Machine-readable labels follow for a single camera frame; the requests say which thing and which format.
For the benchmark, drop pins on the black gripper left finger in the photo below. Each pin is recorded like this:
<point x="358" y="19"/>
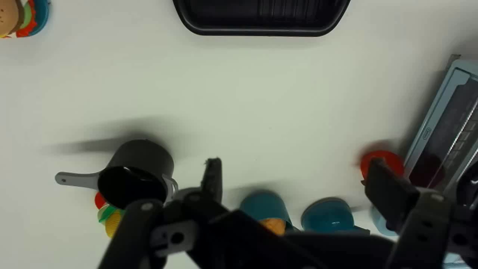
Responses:
<point x="211" y="180"/>

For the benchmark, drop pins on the dark grey toy saucepan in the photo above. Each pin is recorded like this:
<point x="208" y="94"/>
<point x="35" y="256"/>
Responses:
<point x="137" y="174"/>

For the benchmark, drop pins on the blue toy pot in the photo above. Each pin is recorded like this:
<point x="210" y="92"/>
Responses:
<point x="264" y="206"/>

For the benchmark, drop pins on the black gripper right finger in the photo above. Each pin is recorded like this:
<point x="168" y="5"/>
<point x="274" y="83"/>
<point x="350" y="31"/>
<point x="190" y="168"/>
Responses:
<point x="390" y="192"/>

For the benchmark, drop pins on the black baking tray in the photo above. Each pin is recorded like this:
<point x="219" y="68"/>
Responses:
<point x="262" y="16"/>

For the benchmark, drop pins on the burger plush toy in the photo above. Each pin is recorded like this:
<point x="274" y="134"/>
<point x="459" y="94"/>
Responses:
<point x="20" y="16"/>

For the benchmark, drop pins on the colourful plush toy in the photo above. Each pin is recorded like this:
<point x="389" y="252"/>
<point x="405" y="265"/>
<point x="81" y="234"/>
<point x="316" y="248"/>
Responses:
<point x="111" y="218"/>

